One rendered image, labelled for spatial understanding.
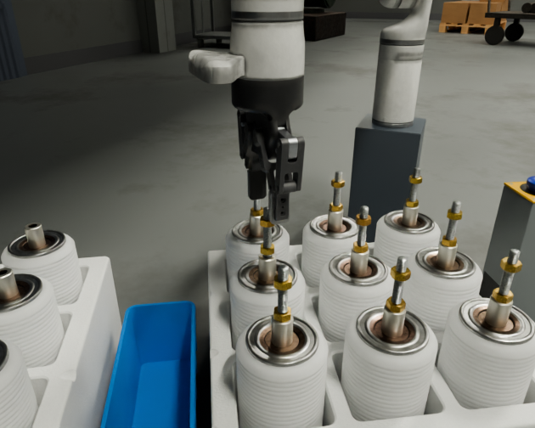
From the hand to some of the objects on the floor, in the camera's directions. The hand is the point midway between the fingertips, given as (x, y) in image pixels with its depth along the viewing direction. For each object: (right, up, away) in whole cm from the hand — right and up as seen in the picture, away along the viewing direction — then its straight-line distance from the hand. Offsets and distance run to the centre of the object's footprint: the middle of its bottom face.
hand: (267, 199), depth 53 cm
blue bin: (-15, -33, +13) cm, 39 cm away
